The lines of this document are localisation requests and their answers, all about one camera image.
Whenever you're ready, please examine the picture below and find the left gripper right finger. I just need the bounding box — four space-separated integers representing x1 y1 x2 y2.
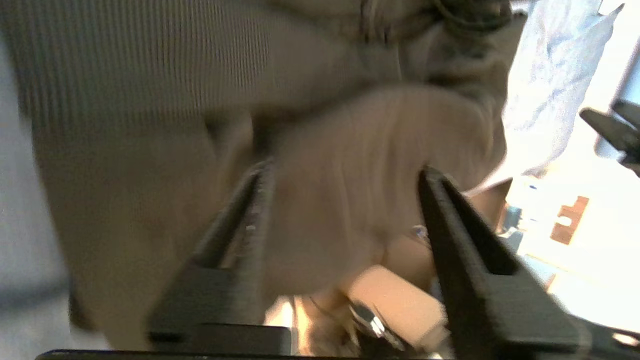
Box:
417 167 581 360

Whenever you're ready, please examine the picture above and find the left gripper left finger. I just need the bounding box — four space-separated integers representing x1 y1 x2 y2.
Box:
149 160 292 355

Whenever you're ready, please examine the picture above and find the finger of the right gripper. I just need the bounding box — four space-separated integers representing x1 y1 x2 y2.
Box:
612 99 640 127
579 107 640 178

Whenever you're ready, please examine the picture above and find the black hoodie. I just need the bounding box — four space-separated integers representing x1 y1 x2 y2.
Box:
0 0 526 360

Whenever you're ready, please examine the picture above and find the blue bed cover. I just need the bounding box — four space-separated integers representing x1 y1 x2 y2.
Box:
0 0 626 360

